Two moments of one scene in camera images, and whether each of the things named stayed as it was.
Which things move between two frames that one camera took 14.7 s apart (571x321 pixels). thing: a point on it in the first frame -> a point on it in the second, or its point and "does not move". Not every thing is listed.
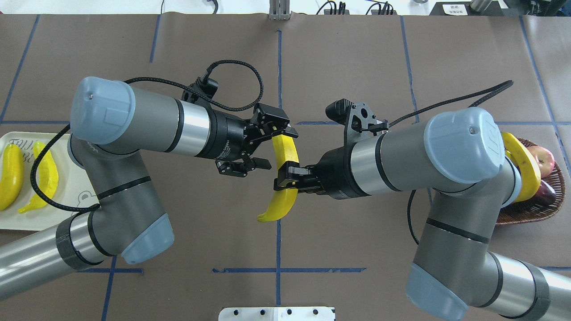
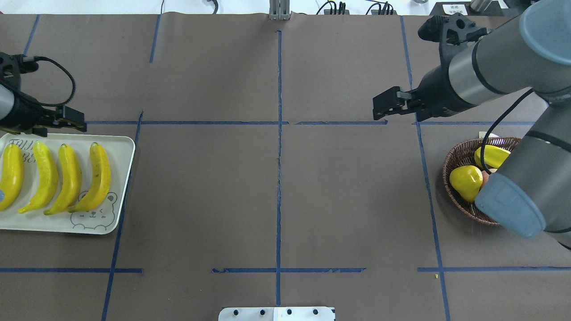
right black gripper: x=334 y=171 -> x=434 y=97
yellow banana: x=47 y=178 does not move
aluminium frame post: x=279 y=10 does not move
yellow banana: x=12 y=177 does not move
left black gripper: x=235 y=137 -> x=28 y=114
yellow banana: x=286 y=151 -> x=72 y=180
